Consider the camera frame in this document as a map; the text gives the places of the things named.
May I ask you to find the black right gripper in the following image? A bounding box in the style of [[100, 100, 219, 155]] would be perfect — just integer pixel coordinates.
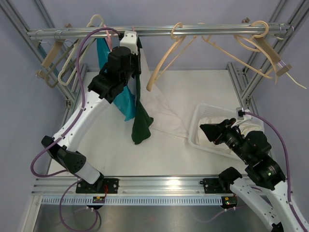
[[199, 117, 251, 163]]

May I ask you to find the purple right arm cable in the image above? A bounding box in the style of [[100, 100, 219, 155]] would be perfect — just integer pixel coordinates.
[[241, 112, 309, 232]]

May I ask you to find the silver hanging rail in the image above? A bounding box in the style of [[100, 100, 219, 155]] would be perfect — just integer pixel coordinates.
[[26, 23, 293, 40]]

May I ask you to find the cream rounded hanger left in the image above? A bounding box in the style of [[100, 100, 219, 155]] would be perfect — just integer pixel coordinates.
[[57, 14, 104, 86]]

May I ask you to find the tan clip hanger right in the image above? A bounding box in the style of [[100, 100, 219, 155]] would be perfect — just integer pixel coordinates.
[[241, 17, 308, 89]]

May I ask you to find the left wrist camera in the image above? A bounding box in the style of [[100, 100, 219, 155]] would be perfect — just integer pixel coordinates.
[[120, 31, 138, 55]]

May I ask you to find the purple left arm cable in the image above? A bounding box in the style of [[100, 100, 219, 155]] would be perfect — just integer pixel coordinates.
[[30, 27, 121, 232]]

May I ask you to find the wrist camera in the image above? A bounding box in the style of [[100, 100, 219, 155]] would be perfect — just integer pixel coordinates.
[[232, 107, 252, 127], [120, 31, 138, 55]]

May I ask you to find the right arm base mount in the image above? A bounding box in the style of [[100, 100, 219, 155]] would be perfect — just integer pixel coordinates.
[[199, 178, 232, 194]]

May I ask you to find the thick pink plastic hanger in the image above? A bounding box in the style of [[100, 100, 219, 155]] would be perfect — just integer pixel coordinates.
[[105, 30, 113, 51]]

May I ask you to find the beige plastic hanger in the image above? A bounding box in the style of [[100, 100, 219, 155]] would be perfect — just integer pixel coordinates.
[[146, 22, 197, 92]]

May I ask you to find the cream white t shirt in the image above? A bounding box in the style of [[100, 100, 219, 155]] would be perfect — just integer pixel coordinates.
[[138, 47, 264, 153]]

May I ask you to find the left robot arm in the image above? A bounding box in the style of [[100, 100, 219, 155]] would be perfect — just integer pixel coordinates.
[[42, 31, 140, 193]]

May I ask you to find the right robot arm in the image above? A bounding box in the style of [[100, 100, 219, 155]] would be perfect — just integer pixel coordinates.
[[199, 116, 309, 232]]

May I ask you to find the beige hanger right thin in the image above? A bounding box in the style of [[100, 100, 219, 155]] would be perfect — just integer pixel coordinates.
[[201, 20, 278, 79]]

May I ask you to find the tan clip hanger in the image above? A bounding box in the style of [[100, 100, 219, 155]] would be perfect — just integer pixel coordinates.
[[241, 17, 308, 89], [36, 30, 80, 88]]

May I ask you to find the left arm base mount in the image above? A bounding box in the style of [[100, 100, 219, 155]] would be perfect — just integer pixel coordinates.
[[75, 178, 119, 194]]

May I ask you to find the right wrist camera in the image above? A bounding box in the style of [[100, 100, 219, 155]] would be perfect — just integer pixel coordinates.
[[232, 107, 252, 127]]

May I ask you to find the teal blue t shirt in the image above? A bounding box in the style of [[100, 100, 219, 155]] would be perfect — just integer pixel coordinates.
[[97, 38, 136, 121]]

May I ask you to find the beige hanger right thick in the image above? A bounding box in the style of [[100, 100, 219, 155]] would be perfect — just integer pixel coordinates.
[[233, 20, 281, 85]]

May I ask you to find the tan clip hanger left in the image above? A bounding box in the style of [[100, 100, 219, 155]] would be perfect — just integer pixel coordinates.
[[36, 30, 80, 88]]

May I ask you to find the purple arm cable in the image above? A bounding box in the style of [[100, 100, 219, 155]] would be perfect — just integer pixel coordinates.
[[241, 112, 309, 232], [30, 27, 121, 232]]

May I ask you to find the dark green t shirt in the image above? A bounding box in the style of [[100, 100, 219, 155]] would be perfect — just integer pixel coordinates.
[[131, 38, 154, 145]]

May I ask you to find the white plastic basket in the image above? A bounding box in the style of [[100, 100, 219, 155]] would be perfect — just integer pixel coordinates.
[[188, 103, 271, 160]]

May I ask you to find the aluminium frame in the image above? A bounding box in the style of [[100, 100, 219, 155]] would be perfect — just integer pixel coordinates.
[[0, 0, 309, 232]]

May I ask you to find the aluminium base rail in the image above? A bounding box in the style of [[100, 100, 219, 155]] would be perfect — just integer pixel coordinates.
[[31, 175, 218, 196]]

